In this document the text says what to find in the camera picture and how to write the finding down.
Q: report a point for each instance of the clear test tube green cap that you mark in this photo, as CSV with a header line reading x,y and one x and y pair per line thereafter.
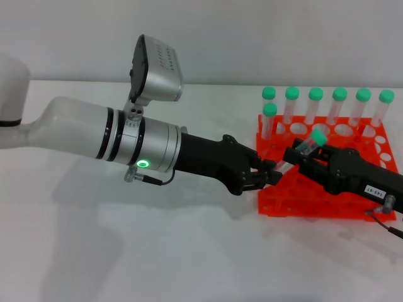
x,y
318,137
387,95
269,109
291,92
339,93
363,94
268,93
315,93

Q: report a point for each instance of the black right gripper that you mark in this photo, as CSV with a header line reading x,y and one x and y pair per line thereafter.
x,y
349,173

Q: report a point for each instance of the white number sticker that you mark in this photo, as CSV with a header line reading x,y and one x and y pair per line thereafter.
x,y
374,192

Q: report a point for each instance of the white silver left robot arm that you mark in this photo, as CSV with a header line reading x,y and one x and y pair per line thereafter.
x,y
78,126

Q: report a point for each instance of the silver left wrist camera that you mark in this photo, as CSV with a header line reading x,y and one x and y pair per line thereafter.
x,y
160,78

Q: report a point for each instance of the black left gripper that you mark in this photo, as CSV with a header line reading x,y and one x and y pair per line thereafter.
x,y
214,160

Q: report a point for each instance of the orange plastic test tube rack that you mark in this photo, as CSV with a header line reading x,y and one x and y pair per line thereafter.
x,y
274,211

